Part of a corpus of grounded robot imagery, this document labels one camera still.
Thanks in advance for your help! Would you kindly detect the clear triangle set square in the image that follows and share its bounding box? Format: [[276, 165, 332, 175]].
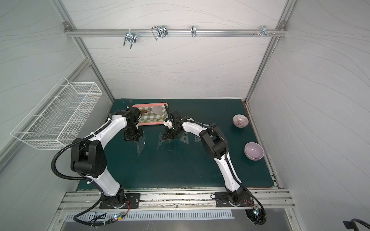
[[180, 132, 189, 144]]

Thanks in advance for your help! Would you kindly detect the lilac plain bowl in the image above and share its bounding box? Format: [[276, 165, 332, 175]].
[[244, 142, 265, 161]]

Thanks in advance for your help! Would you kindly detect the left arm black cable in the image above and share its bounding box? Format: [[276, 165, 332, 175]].
[[51, 99, 132, 227]]

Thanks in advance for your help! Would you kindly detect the wooden handled cake server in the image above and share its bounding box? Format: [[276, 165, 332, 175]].
[[140, 106, 162, 115]]

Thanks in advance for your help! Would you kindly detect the small metal clamp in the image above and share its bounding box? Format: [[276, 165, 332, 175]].
[[190, 26, 197, 38]]

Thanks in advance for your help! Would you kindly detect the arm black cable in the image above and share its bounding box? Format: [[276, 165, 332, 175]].
[[164, 103, 267, 225], [51, 99, 132, 227]]

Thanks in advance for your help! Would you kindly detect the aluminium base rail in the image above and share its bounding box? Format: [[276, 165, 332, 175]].
[[57, 189, 295, 213]]

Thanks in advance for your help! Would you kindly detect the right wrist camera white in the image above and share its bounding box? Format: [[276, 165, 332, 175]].
[[163, 118, 173, 129]]

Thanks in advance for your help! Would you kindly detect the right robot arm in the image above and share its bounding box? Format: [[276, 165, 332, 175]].
[[161, 111, 254, 207]]

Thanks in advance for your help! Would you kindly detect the metal bracket with bolts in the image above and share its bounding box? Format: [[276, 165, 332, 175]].
[[251, 26, 276, 37]]

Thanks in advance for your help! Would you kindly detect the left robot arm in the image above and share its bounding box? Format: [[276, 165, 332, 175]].
[[71, 107, 144, 209]]

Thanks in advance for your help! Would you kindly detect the green white checkered cloth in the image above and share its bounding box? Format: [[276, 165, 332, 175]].
[[139, 105, 167, 123]]

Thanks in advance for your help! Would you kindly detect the pink plastic tray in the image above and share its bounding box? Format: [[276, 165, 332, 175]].
[[133, 103, 169, 126]]

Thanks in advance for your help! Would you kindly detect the purple patterned bowl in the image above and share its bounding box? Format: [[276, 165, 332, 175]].
[[233, 114, 249, 128]]

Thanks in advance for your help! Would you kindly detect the clear plastic ruler pouch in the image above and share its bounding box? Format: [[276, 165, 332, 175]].
[[137, 134, 145, 157]]

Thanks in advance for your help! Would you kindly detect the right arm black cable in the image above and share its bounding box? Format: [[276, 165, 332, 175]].
[[164, 103, 267, 225]]

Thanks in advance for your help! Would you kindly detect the metal hook clamp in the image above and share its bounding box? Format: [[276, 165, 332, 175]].
[[123, 31, 137, 49]]

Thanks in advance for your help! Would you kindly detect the metal u-bolt clamp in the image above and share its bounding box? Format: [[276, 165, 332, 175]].
[[151, 26, 168, 40]]

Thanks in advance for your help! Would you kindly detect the white wire basket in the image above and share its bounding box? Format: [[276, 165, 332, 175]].
[[10, 77, 102, 150]]

